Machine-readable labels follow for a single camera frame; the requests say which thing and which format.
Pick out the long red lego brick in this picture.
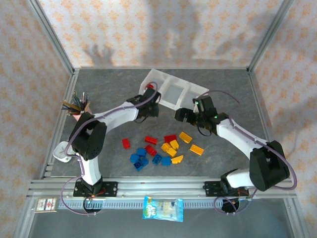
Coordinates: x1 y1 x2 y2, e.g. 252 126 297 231
144 135 158 146

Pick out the pink pencil cup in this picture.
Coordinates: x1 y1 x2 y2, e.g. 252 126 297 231
70 103 91 117

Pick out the green pencil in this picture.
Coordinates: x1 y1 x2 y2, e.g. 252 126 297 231
73 91 82 110

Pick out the brown pencil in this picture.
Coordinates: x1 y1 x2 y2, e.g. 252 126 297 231
61 100 80 110

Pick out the blue white snack bag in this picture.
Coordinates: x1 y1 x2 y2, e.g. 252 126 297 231
142 195 184 223

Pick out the small white clock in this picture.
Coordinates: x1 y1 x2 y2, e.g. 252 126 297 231
53 141 75 163

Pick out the small red white card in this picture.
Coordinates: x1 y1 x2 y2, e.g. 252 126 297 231
34 197 58 213

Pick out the aluminium frame bar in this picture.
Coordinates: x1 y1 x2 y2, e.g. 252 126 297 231
73 66 250 71

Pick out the aluminium frame side rail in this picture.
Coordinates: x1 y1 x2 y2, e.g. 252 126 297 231
41 70 80 179
247 69 290 179

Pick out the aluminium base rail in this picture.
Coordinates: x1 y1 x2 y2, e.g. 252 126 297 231
27 177 298 199

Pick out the aluminium frame post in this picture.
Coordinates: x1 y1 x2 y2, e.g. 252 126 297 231
27 0 75 75
247 0 295 74

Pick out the grey slotted cable tray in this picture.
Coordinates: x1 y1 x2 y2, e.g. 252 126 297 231
57 198 248 209

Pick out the aluminium frame leg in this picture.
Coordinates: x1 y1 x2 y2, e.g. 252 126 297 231
284 198 311 238
13 198 38 238

